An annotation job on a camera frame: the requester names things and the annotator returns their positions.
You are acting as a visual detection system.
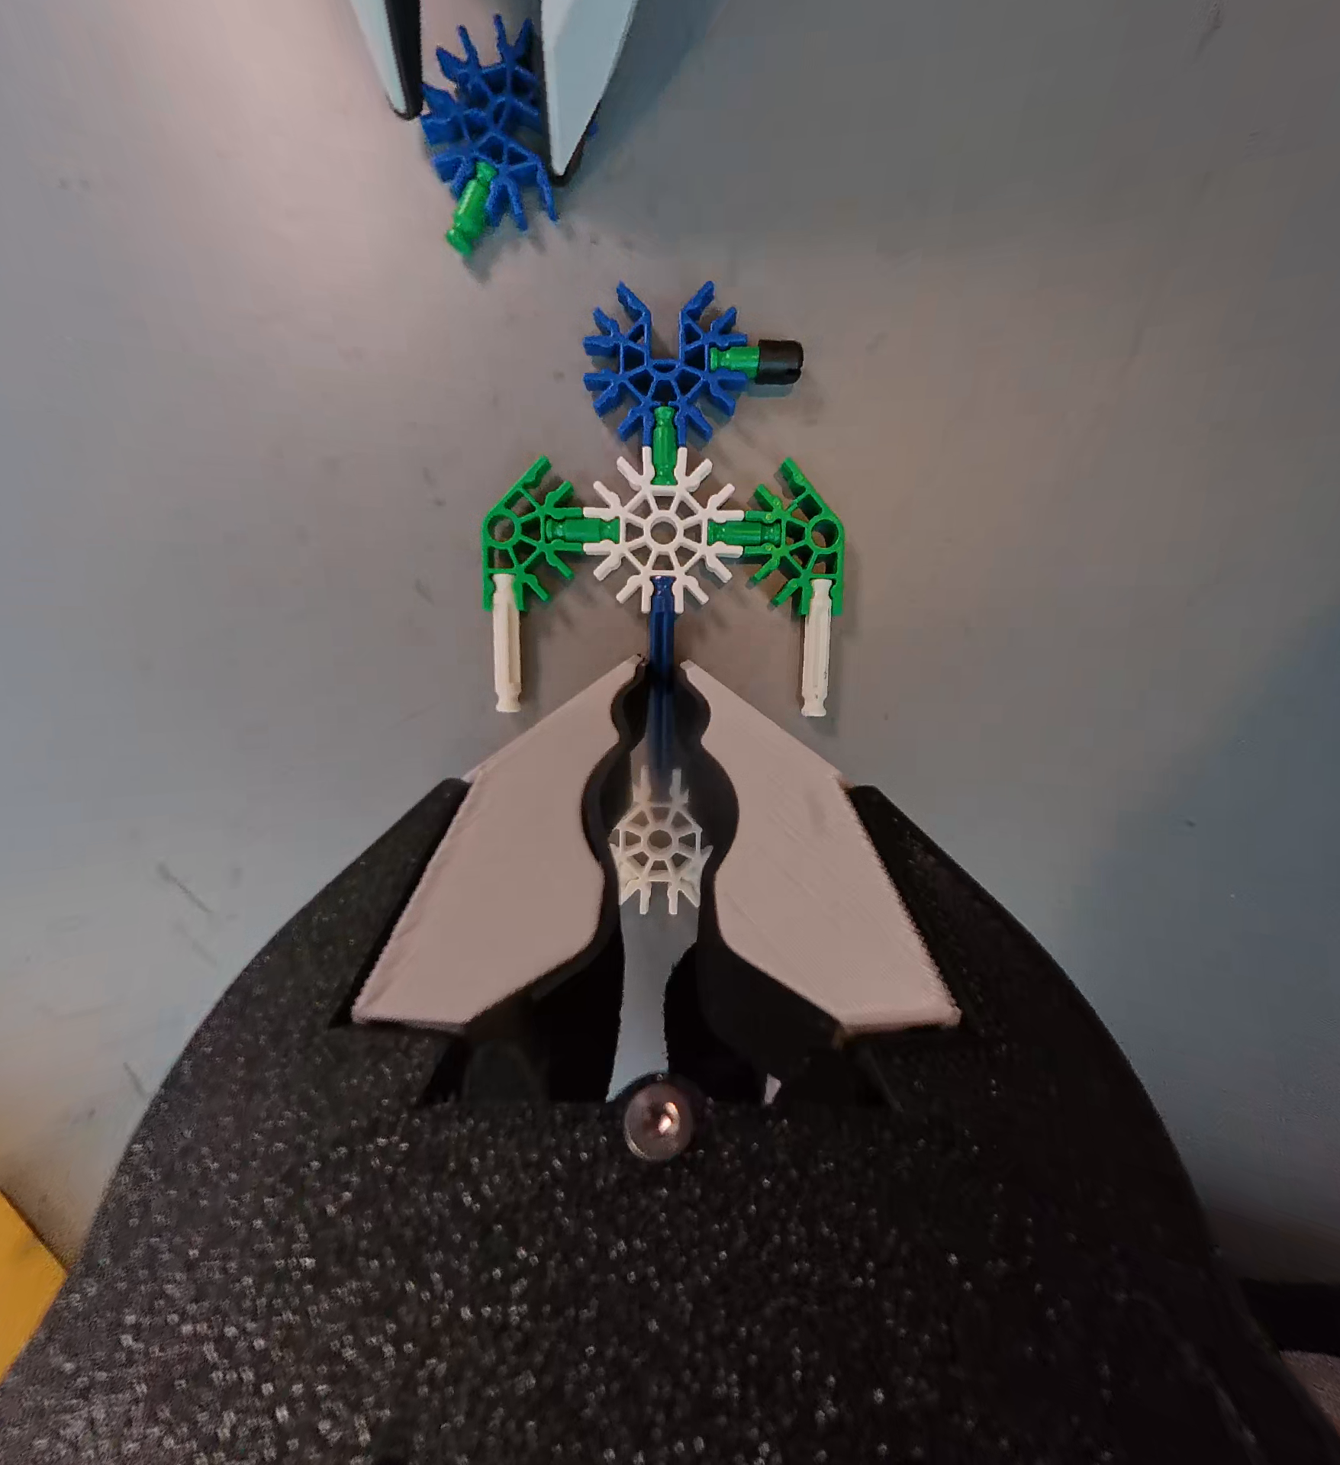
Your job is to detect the blue toy connector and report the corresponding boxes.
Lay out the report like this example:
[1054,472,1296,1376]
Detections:
[419,15,564,225]
[582,281,740,447]

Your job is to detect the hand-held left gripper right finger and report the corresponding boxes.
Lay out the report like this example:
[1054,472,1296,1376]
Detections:
[670,662,964,1103]

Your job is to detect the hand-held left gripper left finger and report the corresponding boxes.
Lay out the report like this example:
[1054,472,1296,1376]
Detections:
[350,658,651,1103]

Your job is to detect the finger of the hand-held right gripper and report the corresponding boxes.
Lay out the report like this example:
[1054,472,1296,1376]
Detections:
[350,0,427,121]
[533,0,640,185]

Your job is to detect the white green blue toy assembly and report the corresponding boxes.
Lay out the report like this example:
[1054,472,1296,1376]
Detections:
[480,447,847,918]

